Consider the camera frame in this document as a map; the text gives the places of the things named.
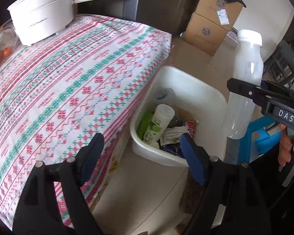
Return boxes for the person's right hand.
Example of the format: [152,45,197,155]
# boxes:
[278,124,294,167]

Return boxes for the stacked cardboard boxes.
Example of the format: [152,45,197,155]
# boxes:
[182,0,243,56]

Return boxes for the red soda can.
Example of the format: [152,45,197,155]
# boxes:
[185,121,196,138]

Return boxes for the black metal chair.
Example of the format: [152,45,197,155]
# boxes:
[263,40,294,88]

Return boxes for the small crushed juice carton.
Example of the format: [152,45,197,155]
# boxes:
[160,126,189,146]

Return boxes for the crushed clear water bottle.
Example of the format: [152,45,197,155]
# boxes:
[156,88,176,106]

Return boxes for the green onion rings snack bag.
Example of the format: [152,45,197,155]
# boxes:
[137,111,153,139]

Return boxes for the frosted white plastic bottle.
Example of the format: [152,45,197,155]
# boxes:
[222,29,263,139]

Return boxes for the patterned handmade tablecloth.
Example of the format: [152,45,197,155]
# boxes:
[0,14,172,228]

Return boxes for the grey refrigerator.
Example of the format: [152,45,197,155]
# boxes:
[77,0,198,36]

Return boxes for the white electric cooking pot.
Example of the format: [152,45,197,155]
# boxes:
[7,0,96,46]

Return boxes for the white yogurt bottle with label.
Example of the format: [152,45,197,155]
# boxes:
[143,104,175,144]

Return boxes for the glass teapot with tangerines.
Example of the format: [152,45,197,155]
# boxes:
[0,19,19,65]

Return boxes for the white trash bin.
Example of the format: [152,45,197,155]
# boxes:
[130,66,227,167]

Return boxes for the blue white milk carton box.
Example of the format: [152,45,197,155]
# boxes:
[160,143,185,159]

